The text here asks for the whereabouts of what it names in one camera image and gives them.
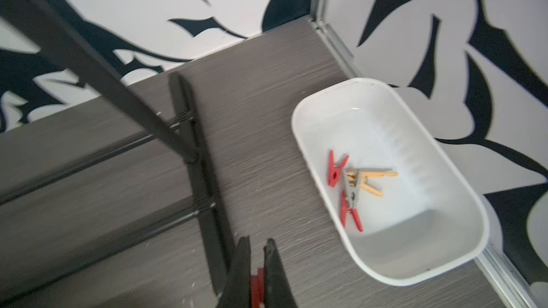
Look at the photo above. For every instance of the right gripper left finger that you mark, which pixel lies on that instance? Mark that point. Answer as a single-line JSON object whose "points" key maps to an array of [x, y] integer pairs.
{"points": [[237, 290]]}

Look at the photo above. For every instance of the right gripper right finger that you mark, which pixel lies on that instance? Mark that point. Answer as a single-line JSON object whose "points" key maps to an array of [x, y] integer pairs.
{"points": [[277, 290]]}

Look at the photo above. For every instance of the grey clothespin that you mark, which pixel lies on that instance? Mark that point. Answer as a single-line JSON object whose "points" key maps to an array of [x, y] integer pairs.
{"points": [[347, 187]]}

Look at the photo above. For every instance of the beige wooden clothespin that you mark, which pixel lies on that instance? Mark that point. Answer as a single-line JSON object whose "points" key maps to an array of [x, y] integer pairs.
{"points": [[370, 182]]}

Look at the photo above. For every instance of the white plastic bin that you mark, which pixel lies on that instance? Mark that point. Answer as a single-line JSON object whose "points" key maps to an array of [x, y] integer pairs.
{"points": [[430, 220]]}

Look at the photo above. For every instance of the black clothes rack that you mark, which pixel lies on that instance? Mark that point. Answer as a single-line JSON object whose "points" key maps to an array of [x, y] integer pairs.
{"points": [[56, 172]]}

